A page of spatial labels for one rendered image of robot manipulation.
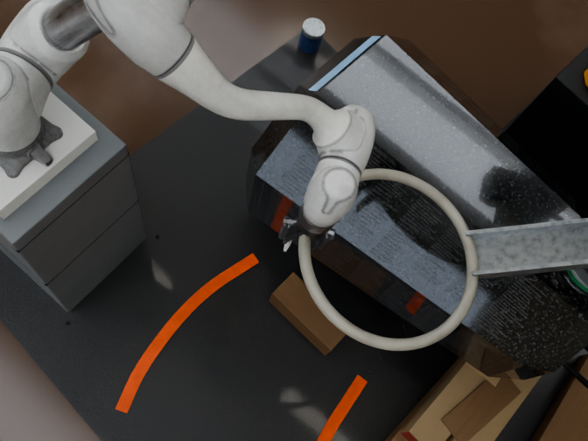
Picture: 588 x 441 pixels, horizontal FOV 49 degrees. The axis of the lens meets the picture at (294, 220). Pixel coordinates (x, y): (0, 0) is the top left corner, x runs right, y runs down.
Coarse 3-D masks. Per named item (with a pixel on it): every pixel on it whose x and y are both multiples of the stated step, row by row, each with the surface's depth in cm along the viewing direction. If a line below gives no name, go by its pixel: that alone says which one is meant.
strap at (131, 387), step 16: (224, 272) 248; (240, 272) 249; (208, 288) 245; (192, 304) 242; (176, 320) 239; (160, 336) 236; (144, 352) 233; (144, 368) 231; (128, 384) 229; (352, 384) 240; (128, 400) 227; (352, 400) 238; (336, 416) 235
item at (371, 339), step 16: (368, 176) 171; (384, 176) 172; (400, 176) 173; (432, 192) 174; (448, 208) 173; (464, 224) 172; (304, 240) 160; (464, 240) 171; (304, 256) 158; (304, 272) 157; (320, 304) 155; (464, 304) 164; (336, 320) 154; (448, 320) 162; (352, 336) 155; (368, 336) 155; (416, 336) 159; (432, 336) 158
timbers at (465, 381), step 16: (464, 368) 229; (448, 384) 226; (464, 384) 227; (528, 384) 231; (432, 400) 226; (448, 400) 224; (416, 416) 225; (432, 416) 222; (496, 416) 225; (416, 432) 219; (432, 432) 220; (448, 432) 220; (480, 432) 222; (496, 432) 223
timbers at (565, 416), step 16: (576, 368) 251; (576, 384) 245; (560, 400) 244; (576, 400) 243; (544, 416) 246; (560, 416) 240; (576, 416) 241; (400, 432) 228; (544, 432) 237; (560, 432) 238; (576, 432) 239
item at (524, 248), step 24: (480, 240) 173; (504, 240) 172; (528, 240) 171; (552, 240) 170; (576, 240) 170; (480, 264) 171; (504, 264) 170; (528, 264) 169; (552, 264) 164; (576, 264) 163
